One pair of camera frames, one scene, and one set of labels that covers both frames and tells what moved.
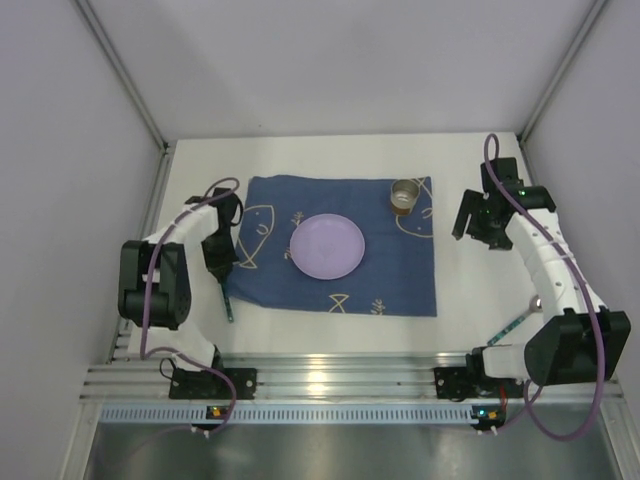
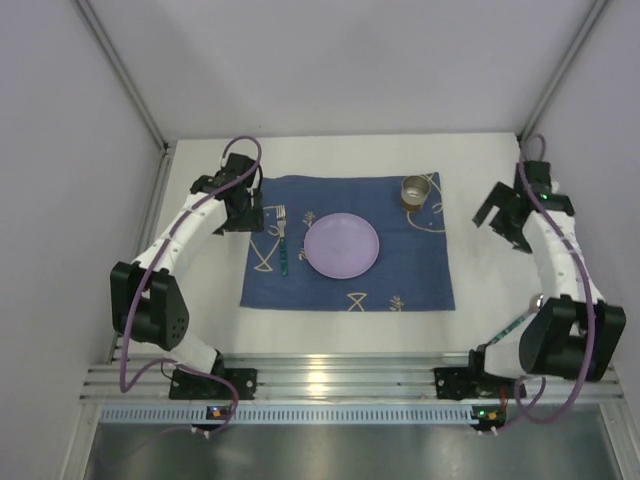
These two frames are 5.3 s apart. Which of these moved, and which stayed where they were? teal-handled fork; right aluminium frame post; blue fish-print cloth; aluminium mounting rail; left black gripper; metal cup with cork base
Moved: blue fish-print cloth; metal cup with cork base; left black gripper; teal-handled fork
Stayed: aluminium mounting rail; right aluminium frame post
